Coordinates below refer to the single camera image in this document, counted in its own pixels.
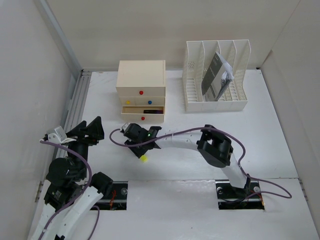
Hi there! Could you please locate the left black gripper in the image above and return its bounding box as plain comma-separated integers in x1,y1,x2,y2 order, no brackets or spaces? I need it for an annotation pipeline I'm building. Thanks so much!
62,115,104,178

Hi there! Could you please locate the yellow highlighter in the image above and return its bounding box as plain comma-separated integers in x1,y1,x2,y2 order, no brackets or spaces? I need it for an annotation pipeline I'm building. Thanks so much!
140,155,148,163

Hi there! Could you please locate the purple capped black highlighter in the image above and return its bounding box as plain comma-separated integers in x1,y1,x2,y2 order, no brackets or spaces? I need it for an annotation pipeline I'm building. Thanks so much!
143,109,164,115

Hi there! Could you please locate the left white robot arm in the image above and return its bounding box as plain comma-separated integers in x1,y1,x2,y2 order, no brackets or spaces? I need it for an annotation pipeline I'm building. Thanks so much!
31,116,113,240

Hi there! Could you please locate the cream drawer cabinet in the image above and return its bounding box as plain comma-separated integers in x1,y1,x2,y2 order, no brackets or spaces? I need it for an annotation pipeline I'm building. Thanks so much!
115,59,167,108

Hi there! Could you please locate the white mesh file organizer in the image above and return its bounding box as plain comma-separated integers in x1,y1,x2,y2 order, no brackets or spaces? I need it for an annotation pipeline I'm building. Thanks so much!
182,39,251,113

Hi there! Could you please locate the dark grey booklet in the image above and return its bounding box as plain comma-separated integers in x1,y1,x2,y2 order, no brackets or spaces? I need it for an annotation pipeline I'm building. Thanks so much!
201,52,234,102

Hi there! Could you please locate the aluminium rail frame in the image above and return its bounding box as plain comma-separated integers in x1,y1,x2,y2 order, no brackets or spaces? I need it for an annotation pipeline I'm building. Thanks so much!
49,68,92,180

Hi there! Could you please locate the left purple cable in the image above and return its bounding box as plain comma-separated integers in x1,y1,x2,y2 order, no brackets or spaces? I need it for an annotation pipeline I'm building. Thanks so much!
37,139,101,240

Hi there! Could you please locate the purple cable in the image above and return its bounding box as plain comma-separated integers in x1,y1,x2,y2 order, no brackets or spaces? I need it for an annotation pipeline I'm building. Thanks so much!
37,139,101,240
109,126,293,201

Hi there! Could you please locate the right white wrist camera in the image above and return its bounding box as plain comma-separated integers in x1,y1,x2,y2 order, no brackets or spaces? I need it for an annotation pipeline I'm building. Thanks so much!
120,122,130,133

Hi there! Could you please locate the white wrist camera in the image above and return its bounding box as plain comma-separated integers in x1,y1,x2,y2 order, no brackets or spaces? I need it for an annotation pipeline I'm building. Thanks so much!
120,122,130,133
43,125,75,145

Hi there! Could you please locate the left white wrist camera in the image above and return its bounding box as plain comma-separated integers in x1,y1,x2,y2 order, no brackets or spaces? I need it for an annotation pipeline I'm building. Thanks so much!
43,125,75,145

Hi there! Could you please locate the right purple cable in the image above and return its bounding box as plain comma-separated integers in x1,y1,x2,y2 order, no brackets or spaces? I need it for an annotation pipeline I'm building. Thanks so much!
109,126,293,201

